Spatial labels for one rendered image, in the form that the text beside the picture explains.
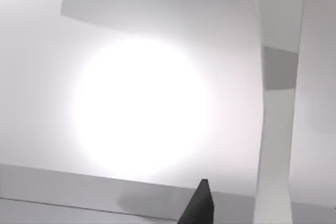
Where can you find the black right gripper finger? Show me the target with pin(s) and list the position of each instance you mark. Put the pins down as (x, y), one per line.
(201, 208)

